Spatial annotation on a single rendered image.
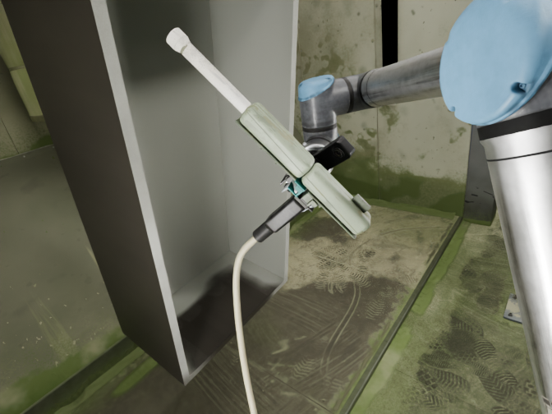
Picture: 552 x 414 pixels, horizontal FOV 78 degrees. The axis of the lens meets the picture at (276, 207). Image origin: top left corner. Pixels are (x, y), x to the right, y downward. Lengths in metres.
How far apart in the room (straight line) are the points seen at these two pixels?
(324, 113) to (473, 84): 0.54
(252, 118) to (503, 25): 0.38
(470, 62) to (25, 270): 1.98
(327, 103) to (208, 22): 0.60
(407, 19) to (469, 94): 2.28
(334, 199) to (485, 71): 0.34
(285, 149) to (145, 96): 0.66
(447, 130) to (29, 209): 2.57
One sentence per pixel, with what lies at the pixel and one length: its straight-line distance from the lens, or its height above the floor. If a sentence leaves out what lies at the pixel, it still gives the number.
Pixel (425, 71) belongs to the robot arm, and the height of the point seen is 1.34.
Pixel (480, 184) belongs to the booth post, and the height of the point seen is 0.32.
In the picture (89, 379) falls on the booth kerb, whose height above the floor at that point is 0.09.
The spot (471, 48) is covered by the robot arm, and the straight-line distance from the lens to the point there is 0.39.
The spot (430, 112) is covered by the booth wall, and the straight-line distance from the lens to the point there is 2.68.
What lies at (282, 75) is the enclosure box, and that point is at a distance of 1.16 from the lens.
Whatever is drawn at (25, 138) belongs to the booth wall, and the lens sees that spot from 2.27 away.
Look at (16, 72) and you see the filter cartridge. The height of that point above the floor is 1.48.
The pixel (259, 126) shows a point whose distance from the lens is 0.61.
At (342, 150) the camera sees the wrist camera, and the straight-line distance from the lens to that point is 0.72.
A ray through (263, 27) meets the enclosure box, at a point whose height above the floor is 1.47.
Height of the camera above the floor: 1.43
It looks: 26 degrees down
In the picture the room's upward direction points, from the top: 10 degrees counter-clockwise
